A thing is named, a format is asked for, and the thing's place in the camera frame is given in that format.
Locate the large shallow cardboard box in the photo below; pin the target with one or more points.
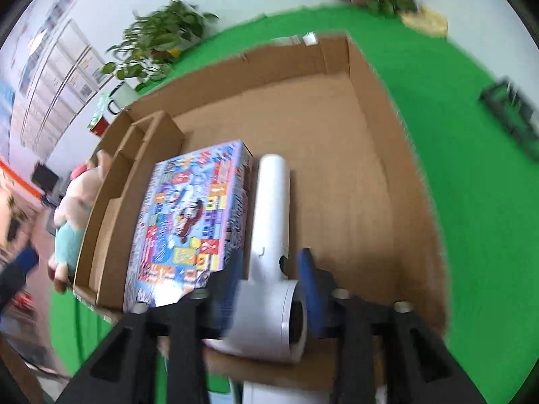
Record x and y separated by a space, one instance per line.
359 198

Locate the colourful board game box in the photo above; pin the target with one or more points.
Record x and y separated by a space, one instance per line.
192 221

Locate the white hair dryer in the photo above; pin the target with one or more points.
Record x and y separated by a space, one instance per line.
269 321

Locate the yellow cloth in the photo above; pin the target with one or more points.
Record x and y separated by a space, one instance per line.
426 22

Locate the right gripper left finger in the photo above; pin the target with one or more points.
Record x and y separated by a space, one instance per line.
122 368

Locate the narrow cardboard divider tray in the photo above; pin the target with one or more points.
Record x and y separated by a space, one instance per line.
136 146

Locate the red paper cup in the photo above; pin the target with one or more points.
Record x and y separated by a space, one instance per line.
98 123

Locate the black folding stand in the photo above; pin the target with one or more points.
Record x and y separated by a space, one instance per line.
514 112

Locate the white enamel mug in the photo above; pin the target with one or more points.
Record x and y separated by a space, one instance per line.
122 96

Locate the left potted green plant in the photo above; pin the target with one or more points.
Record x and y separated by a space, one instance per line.
153 43

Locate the black monitor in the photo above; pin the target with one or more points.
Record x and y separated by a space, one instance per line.
44 178

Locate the white flat device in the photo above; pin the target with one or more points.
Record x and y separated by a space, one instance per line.
247 392

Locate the green table cloth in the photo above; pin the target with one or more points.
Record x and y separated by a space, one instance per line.
483 187

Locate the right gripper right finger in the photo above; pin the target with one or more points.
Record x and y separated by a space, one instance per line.
418 367

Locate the pink pig plush toy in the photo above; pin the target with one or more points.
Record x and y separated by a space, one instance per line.
71 217

